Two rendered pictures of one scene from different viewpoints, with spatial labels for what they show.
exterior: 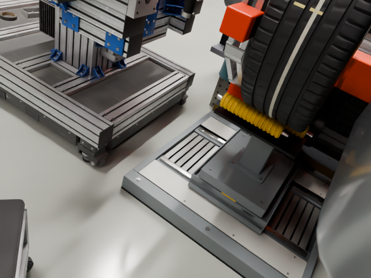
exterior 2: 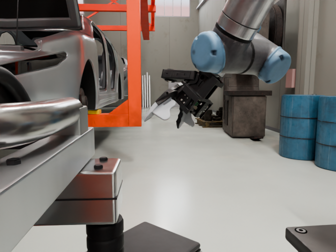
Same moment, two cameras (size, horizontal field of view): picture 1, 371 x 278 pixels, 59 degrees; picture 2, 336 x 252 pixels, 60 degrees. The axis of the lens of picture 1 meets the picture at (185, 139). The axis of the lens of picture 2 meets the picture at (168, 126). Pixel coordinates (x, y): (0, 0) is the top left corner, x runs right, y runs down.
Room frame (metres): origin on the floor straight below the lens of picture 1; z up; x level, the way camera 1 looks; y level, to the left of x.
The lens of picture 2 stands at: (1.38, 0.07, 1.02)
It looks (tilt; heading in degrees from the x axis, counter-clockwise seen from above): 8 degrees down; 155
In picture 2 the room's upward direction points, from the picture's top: straight up
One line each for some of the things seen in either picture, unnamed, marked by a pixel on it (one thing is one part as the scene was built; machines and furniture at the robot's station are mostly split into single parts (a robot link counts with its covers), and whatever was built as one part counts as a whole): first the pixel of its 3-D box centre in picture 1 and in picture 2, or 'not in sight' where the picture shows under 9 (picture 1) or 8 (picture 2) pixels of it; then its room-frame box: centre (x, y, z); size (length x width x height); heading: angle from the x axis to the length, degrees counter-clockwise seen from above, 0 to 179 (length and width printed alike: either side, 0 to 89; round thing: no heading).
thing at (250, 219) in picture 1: (248, 173); not in sight; (1.18, -0.33, 0.13); 0.50 x 0.36 x 0.10; 158
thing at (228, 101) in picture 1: (252, 115); not in sight; (1.04, -0.20, 0.51); 0.29 x 0.06 x 0.06; 68
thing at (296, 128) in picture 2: not in sight; (320, 128); (-1.31, 3.63, 0.46); 1.23 x 0.75 x 0.91; 165
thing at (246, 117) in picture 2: not in sight; (248, 65); (-3.46, 4.15, 1.45); 1.52 x 1.30 x 2.90; 162
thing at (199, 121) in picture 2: not in sight; (222, 116); (-5.02, 4.66, 0.24); 1.33 x 0.92 x 0.48; 72
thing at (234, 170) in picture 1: (260, 149); not in sight; (1.12, -0.31, 0.32); 0.40 x 0.30 x 0.28; 158
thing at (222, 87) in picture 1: (229, 79); not in sight; (1.91, -0.14, 0.21); 0.10 x 0.10 x 0.42; 68
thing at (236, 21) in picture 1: (241, 21); not in sight; (0.89, -0.04, 0.85); 0.09 x 0.08 x 0.07; 158
